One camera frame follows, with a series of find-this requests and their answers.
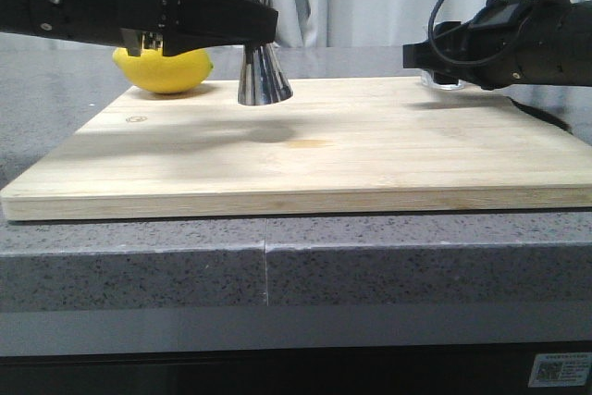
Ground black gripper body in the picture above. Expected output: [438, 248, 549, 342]
[427, 0, 532, 90]
[117, 0, 171, 56]

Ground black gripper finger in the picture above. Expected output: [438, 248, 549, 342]
[402, 42, 462, 76]
[162, 0, 278, 56]

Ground clear glass measuring beaker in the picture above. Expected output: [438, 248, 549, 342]
[420, 70, 465, 91]

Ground silver metal jigger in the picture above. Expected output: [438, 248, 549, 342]
[230, 0, 294, 107]

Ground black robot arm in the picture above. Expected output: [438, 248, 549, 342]
[402, 0, 591, 90]
[1, 0, 278, 56]

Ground yellow lemon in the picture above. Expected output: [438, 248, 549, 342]
[112, 48, 214, 94]

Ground light wooden cutting board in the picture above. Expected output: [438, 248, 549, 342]
[1, 77, 591, 221]

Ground white QR code label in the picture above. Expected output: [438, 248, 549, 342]
[528, 352, 591, 388]

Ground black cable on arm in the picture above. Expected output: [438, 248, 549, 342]
[425, 0, 584, 66]

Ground black board strap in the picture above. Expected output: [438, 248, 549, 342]
[506, 96, 573, 132]

